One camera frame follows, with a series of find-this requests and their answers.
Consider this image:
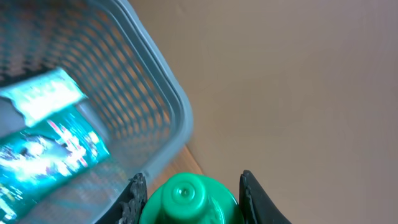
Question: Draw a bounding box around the light green wipes packet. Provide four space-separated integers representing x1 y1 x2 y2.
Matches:
1 68 86 127

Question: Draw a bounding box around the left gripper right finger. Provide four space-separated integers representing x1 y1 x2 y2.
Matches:
239 170 291 224

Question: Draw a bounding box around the grey plastic mesh basket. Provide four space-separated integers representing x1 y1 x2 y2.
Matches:
1 0 193 223

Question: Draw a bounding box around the red chili sauce bottle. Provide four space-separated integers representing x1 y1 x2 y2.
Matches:
139 172 244 224

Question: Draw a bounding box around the green 3M glove package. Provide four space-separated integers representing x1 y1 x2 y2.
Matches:
1 106 109 223

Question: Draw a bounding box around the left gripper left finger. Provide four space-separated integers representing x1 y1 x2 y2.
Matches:
95 173 147 224

